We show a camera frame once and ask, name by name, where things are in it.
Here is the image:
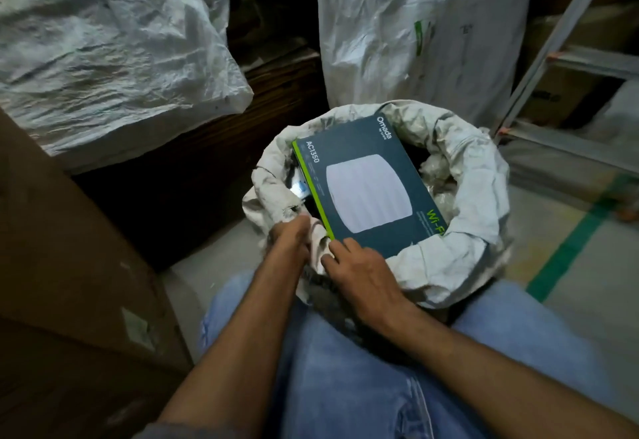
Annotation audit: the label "large white sack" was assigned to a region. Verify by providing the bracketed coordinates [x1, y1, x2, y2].
[0, 0, 254, 176]

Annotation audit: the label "small light blue box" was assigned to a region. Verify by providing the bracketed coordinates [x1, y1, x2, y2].
[288, 179, 314, 201]

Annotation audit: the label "person's leg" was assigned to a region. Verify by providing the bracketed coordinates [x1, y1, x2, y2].
[199, 271, 430, 439]
[414, 277, 618, 439]

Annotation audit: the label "stacked cardboard boxes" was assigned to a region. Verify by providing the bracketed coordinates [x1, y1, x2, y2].
[517, 0, 639, 129]

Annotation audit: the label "dark box white label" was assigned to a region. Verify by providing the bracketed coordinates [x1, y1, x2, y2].
[292, 113, 449, 259]

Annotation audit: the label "person's right hand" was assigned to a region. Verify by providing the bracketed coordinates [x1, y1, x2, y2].
[320, 237, 411, 336]

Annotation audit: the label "brown cardboard box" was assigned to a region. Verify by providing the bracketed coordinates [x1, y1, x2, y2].
[0, 109, 196, 439]

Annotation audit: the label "person's right forearm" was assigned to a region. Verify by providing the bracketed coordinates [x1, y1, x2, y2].
[384, 301, 639, 439]

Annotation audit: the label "tall white sack green mark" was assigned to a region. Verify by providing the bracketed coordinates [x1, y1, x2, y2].
[315, 0, 539, 129]

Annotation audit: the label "person's left hand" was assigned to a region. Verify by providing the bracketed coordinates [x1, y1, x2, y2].
[269, 213, 312, 267]

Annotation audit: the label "aluminium step ladder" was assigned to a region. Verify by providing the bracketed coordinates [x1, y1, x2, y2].
[491, 0, 639, 176]

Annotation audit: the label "person's right leg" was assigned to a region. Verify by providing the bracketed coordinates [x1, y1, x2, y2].
[414, 277, 618, 439]

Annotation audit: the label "person's gray shirt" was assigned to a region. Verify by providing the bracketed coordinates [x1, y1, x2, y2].
[132, 422, 212, 439]

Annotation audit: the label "clear bubble wrap packet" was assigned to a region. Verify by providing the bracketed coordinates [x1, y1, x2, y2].
[418, 153, 463, 221]

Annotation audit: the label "person's left forearm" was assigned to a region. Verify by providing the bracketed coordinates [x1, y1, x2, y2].
[157, 246, 310, 439]

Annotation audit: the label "white woven sack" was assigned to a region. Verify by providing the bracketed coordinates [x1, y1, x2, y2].
[242, 99, 514, 311]

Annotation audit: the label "dark wooden panel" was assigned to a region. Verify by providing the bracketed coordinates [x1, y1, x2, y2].
[72, 49, 331, 273]

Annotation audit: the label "person's left leg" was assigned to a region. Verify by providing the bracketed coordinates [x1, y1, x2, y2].
[199, 271, 430, 439]

